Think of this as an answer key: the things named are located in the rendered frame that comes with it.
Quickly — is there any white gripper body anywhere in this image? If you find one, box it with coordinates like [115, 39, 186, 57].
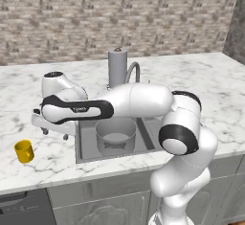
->
[31, 113, 78, 137]

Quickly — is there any grey steel sink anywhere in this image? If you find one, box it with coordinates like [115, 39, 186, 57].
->
[75, 116, 167, 166]

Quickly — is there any yellow mug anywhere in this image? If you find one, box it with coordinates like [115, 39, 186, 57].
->
[13, 139, 35, 165]

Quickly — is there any grey metal pot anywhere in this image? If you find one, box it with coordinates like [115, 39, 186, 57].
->
[94, 117, 138, 158]

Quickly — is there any grey drawer front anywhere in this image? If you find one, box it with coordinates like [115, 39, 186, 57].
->
[209, 154, 244, 179]
[47, 170, 155, 209]

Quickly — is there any dark grey dishwasher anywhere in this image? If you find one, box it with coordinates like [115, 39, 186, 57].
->
[0, 188, 57, 225]

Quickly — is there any grey paper towel roll holder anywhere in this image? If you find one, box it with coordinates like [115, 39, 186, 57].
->
[106, 46, 129, 90]

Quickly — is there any grey cupboard door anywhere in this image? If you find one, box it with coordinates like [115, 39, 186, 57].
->
[186, 172, 245, 225]
[52, 190, 151, 225]

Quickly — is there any grey curved tap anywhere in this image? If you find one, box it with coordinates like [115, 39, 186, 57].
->
[123, 60, 142, 85]

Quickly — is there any grey cupboard door handle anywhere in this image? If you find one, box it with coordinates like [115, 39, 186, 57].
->
[141, 195, 146, 221]

